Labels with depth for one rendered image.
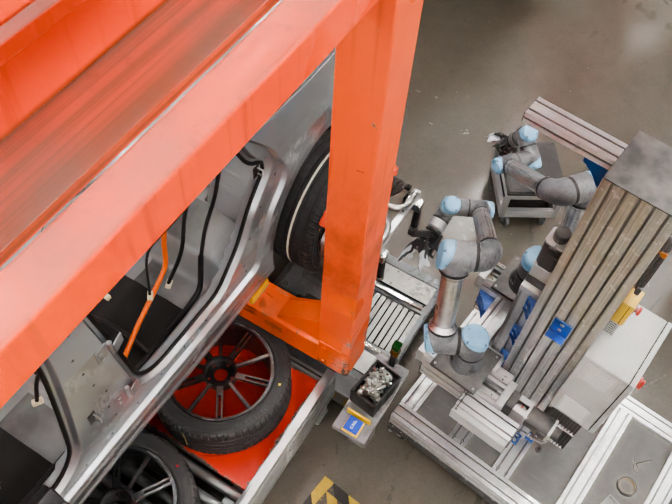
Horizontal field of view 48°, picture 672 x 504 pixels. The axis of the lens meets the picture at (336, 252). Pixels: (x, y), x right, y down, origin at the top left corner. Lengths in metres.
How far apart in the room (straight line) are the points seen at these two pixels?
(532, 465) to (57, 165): 3.17
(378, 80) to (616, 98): 3.88
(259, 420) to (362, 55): 1.94
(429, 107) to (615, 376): 2.84
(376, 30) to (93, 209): 0.92
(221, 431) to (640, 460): 2.01
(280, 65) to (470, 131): 3.80
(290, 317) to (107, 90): 2.43
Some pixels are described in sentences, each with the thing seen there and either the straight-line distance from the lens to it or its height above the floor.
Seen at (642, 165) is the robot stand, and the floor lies 2.03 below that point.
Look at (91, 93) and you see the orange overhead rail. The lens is 1.07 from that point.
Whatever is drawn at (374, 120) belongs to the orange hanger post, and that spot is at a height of 2.20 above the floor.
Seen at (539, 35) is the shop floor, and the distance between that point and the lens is 6.06.
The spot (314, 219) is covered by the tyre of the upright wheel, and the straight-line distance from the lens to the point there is 3.30.
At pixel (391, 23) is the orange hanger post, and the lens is 1.88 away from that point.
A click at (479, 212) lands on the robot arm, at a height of 1.28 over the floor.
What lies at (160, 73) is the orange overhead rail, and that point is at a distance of 1.08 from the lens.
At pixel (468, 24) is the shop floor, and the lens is 6.01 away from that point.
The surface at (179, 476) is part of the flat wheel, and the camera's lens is 3.41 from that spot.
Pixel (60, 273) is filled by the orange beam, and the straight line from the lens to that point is 1.22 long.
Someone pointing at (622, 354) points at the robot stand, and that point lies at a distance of 3.02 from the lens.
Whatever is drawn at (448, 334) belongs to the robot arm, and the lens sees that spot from 3.05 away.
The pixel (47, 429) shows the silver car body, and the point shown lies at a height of 0.79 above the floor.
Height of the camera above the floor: 3.72
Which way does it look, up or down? 56 degrees down
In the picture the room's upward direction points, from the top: 5 degrees clockwise
